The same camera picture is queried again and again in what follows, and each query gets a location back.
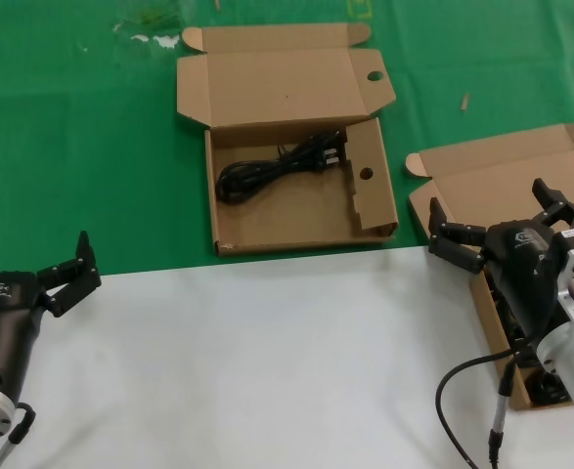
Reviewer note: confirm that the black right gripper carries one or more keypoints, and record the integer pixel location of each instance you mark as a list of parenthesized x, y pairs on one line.
[(518, 264)]

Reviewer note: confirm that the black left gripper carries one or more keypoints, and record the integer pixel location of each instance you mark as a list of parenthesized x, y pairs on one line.
[(3, 317)]

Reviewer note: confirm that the brown cardboard mailer box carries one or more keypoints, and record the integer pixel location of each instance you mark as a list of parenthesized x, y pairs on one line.
[(487, 181), (291, 215)]

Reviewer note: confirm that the green table cloth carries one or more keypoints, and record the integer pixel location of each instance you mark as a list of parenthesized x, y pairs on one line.
[(71, 146)]

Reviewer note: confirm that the clear plastic scrap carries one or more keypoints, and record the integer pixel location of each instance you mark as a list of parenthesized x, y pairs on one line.
[(166, 41)]

